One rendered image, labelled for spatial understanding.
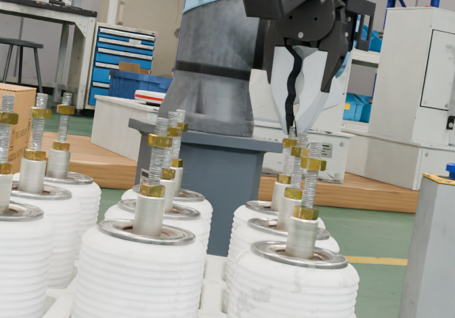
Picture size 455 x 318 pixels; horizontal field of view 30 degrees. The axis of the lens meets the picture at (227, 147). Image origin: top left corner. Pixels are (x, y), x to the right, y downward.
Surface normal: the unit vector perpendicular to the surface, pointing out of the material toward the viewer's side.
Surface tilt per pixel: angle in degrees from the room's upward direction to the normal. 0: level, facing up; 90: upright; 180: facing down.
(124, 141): 90
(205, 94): 72
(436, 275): 90
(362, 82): 90
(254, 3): 122
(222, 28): 92
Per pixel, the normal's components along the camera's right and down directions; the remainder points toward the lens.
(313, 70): -0.62, -0.04
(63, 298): 0.15, -0.99
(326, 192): 0.44, 0.13
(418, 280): -0.99, -0.14
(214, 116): 0.24, -0.20
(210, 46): -0.11, 0.06
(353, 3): 0.78, 0.16
